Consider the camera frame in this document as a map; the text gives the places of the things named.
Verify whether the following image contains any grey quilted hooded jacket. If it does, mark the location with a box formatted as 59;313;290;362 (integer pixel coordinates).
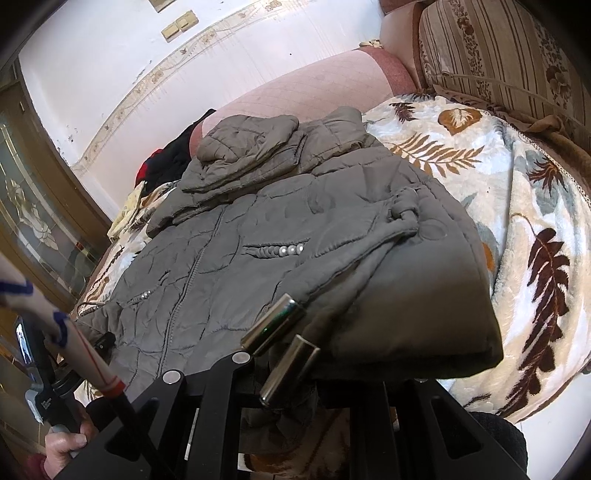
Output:
77;107;503;397

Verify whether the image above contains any person left hand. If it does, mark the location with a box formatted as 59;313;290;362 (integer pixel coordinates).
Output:
43;403;98;479

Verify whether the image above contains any wooden glass door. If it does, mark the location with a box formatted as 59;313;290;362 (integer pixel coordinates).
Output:
1;63;109;310

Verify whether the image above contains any yellow cloth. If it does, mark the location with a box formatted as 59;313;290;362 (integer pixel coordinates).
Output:
107;181;152;243

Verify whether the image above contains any red garment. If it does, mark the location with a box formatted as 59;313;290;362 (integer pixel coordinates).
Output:
134;149;162;186

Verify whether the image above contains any black garment pile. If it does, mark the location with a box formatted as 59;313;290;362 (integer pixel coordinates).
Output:
143;109;215;195

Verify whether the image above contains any pink sofa armrest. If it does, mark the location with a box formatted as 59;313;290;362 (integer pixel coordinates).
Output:
189;47;417;156

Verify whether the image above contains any leaf pattern plush blanket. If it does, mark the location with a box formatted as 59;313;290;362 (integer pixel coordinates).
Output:
75;91;591;425

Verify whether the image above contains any striped floral back cushion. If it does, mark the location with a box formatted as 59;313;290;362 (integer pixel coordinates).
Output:
419;1;590;151

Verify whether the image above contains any brown quilted sofa cover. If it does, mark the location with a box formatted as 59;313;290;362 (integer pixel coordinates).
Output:
433;84;590;196

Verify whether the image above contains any beige wall switch plate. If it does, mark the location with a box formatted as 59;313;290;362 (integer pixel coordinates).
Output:
161;10;198;42

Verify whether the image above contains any small framed wall picture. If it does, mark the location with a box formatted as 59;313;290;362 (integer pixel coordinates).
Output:
149;0;175;13

